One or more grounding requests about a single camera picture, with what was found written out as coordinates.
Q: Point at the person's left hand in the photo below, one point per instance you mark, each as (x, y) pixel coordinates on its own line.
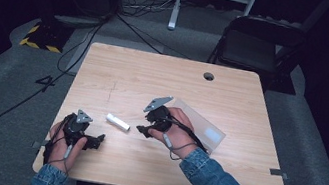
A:
(59, 151)

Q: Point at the person's right hand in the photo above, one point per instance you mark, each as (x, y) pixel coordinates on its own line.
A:
(180, 135)

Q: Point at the grey tape piece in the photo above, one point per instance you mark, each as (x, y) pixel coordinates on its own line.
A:
(37, 144)
(278, 173)

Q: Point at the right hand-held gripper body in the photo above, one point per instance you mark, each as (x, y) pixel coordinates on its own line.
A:
(159, 118)

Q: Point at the grey flat stand base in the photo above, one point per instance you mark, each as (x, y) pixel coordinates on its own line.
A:
(78, 20)

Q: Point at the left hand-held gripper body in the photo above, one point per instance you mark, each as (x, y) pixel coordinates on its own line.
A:
(77, 127)

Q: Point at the black yellow striped base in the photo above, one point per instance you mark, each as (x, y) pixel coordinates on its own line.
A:
(46, 37)

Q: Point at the clear plastic pencil case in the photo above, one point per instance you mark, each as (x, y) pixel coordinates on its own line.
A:
(209, 134)

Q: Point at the white eraser stick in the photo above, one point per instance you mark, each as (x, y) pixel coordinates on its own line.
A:
(117, 121)

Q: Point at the white metal stand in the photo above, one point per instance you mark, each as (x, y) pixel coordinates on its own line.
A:
(175, 9)

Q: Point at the black folding chair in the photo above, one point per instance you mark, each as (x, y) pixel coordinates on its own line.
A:
(250, 49)

